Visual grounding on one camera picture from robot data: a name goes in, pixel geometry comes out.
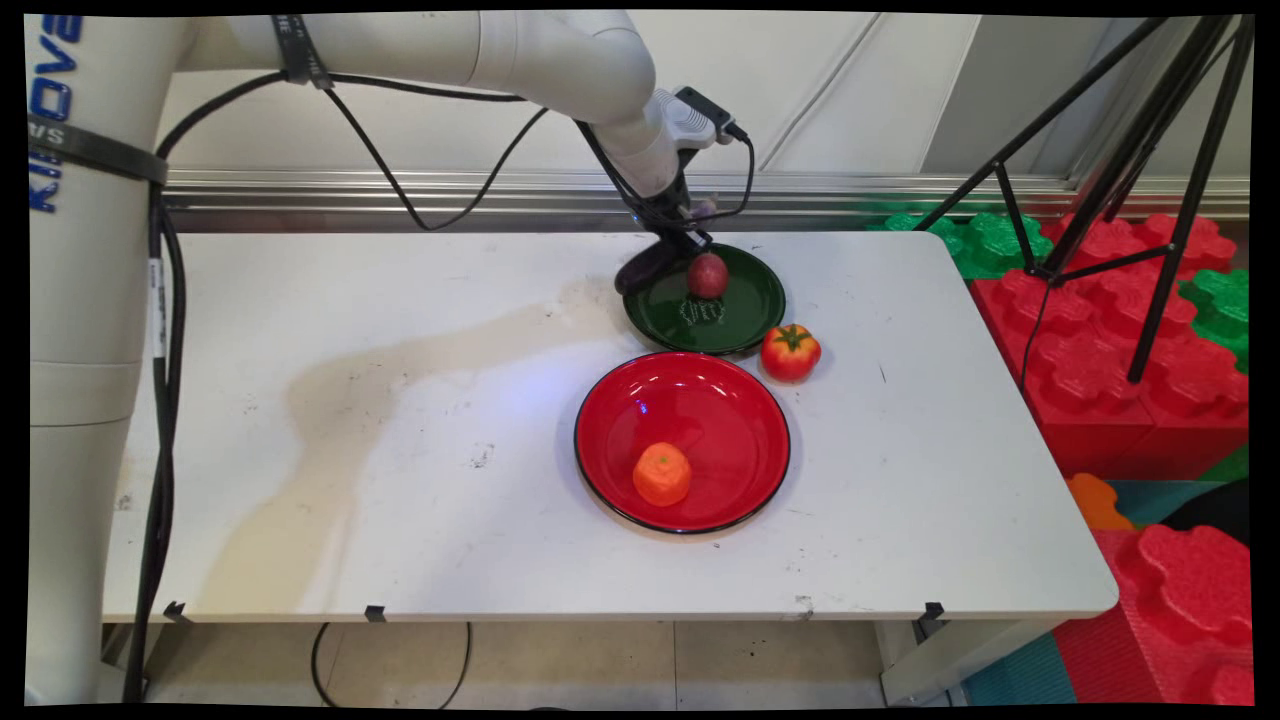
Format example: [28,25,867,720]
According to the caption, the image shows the red toy tomato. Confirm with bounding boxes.
[761,324,823,384]

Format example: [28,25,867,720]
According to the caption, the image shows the black floor cable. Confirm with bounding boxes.
[310,621,473,710]

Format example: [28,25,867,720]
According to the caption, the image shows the white table leg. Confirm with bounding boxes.
[878,618,1063,707]

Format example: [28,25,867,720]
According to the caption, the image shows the aluminium wall rail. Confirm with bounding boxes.
[160,170,1251,223]

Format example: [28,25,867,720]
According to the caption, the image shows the purple toy eggplant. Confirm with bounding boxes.
[614,195,720,297]

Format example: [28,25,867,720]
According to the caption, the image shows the large red foam block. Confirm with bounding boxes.
[968,213,1251,481]

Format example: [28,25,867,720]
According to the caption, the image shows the red plate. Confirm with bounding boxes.
[574,351,793,535]

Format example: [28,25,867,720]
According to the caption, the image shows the orange toy tangerine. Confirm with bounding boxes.
[633,442,693,507]

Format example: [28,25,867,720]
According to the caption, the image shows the black tripod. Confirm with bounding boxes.
[913,15,1256,386]

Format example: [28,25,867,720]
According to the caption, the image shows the dark green plate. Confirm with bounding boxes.
[622,242,788,357]

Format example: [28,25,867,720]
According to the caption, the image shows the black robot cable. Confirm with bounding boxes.
[122,70,757,703]

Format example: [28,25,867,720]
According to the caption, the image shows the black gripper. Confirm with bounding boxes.
[628,168,715,257]

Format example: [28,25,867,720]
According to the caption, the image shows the orange foam piece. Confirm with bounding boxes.
[1064,473,1137,532]

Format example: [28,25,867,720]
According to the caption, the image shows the black velcro strap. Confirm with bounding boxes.
[271,14,334,92]
[28,114,170,187]

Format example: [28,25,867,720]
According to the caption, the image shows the green foam block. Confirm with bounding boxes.
[1178,268,1251,376]
[868,210,1056,281]

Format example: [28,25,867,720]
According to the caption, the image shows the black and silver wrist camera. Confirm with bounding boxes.
[675,86,752,147]

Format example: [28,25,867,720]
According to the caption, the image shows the dark red toy apple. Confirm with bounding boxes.
[687,253,731,301]

